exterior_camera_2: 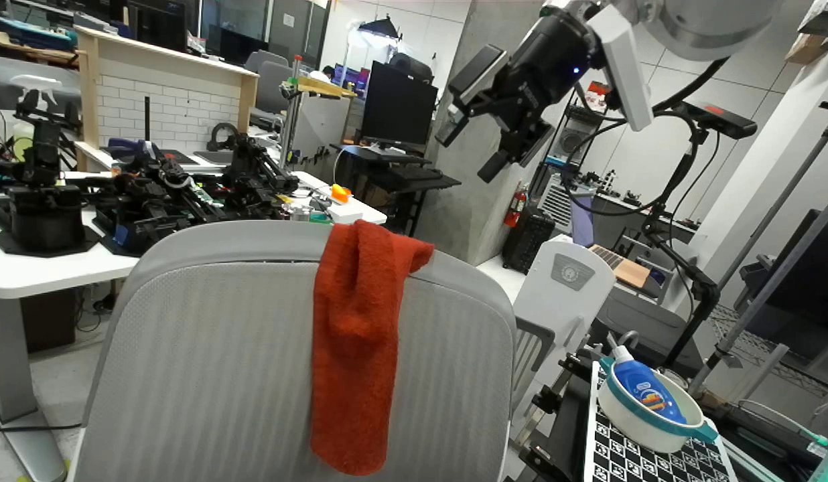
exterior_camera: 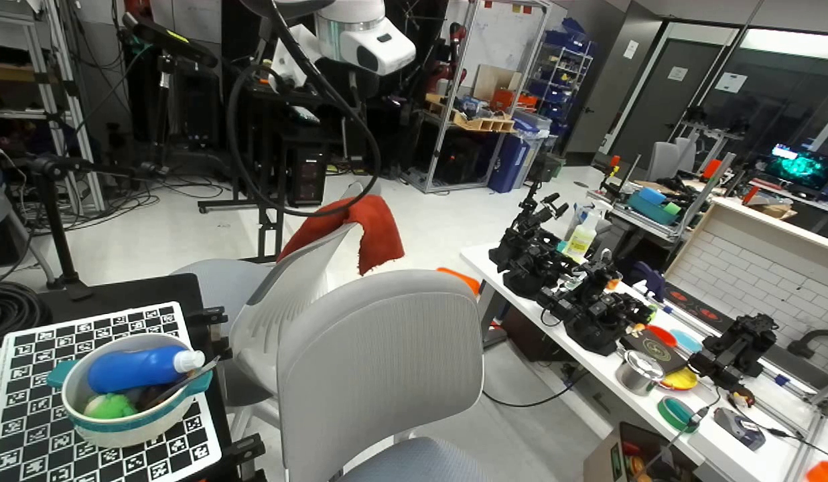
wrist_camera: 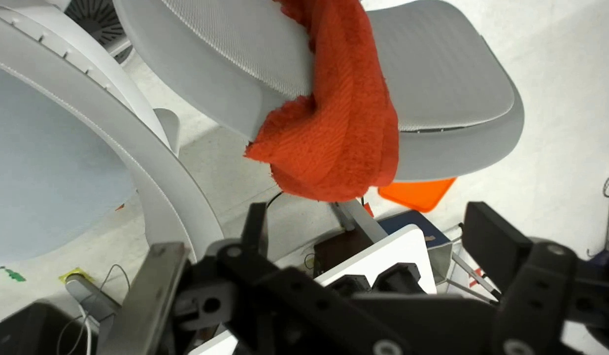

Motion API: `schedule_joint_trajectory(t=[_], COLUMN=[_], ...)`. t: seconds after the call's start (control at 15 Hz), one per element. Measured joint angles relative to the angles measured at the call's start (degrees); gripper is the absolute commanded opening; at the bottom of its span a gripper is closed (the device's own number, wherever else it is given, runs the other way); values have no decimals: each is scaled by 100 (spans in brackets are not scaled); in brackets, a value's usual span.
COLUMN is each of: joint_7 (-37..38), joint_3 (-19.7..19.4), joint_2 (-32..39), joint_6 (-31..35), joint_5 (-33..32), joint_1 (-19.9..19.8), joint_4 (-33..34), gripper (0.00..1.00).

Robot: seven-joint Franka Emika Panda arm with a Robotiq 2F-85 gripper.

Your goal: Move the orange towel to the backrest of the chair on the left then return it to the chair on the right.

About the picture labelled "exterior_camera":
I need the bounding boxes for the orange towel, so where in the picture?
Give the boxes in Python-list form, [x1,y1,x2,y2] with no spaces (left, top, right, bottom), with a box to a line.
[276,192,408,279]

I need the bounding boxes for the tall black robot device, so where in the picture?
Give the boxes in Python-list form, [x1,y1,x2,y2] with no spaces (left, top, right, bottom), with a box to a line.
[487,181,575,302]

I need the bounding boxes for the blue bin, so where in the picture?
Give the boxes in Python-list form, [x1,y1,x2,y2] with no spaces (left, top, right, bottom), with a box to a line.
[485,130,539,196]

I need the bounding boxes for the black computer tower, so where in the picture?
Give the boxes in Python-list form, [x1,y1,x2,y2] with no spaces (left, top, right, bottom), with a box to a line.
[280,143,331,215]

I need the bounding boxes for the cluttered wooden table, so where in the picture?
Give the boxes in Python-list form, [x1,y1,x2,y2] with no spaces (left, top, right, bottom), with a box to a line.
[422,88,544,139]

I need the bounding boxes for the yellow green spray bottle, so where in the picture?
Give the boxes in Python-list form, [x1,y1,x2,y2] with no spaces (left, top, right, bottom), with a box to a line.
[562,201,603,264]

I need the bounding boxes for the black gadget pile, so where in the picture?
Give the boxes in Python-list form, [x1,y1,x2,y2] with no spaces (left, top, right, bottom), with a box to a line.
[554,262,654,355]

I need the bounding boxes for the long white table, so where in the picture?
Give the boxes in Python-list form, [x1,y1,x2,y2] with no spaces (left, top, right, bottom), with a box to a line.
[458,238,828,482]

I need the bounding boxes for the rack with blue bins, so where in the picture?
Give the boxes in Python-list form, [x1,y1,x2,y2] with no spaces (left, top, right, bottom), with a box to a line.
[528,14,598,149]

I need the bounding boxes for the teal container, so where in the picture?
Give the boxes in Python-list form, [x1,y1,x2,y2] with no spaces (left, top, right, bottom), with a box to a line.
[627,184,686,224]

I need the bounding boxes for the metal cup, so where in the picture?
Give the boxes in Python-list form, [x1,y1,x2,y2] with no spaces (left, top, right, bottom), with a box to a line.
[614,349,666,397]

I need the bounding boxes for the red small bowl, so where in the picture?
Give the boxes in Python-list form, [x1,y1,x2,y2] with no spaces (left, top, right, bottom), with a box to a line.
[641,323,681,351]

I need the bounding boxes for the light blue plate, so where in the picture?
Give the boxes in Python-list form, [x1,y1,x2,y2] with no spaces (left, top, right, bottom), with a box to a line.
[669,327,706,358]

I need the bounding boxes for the yellow small dish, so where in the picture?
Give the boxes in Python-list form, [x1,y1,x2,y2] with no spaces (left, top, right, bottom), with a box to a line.
[661,363,701,393]

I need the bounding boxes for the blue bottle white cap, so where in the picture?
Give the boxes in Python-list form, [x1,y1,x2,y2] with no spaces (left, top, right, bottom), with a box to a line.
[82,342,209,397]

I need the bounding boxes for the box with toy fruits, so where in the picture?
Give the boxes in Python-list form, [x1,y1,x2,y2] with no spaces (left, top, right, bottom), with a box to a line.
[582,421,701,482]

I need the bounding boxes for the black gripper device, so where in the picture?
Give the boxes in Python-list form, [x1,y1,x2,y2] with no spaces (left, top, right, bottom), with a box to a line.
[688,310,781,382]

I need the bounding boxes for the green ball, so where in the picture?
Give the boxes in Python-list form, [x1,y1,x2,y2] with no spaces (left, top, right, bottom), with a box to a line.
[82,390,140,421]

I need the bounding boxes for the white teal bowl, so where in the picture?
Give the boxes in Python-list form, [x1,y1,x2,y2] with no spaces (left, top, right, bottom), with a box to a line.
[46,333,217,449]

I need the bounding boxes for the black tripod stand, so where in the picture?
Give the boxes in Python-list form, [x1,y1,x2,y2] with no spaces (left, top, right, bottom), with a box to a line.
[8,152,99,297]

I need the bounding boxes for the grey oval gadget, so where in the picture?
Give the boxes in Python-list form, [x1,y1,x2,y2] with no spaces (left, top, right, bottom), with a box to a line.
[710,405,769,453]

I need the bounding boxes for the monitor with green glow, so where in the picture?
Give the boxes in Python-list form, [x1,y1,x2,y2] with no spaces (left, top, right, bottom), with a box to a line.
[765,139,828,196]

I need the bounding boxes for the black white checkerboard board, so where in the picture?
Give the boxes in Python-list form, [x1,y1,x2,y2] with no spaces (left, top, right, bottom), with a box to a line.
[0,301,225,482]

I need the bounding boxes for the metal storage shelf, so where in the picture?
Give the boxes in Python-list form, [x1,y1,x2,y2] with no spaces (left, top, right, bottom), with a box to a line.
[0,0,109,220]

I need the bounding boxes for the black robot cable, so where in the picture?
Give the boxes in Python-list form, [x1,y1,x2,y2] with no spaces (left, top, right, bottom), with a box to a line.
[223,0,386,223]

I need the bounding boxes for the black metal floor frame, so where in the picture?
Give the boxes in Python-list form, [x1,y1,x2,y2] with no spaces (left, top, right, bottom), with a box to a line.
[196,189,288,262]

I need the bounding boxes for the white brick panel wooden frame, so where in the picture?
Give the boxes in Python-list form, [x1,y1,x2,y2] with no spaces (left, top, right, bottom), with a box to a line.
[661,196,828,358]

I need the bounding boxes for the coiled black cables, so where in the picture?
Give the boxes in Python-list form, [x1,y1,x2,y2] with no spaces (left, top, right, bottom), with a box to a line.
[0,280,46,353]

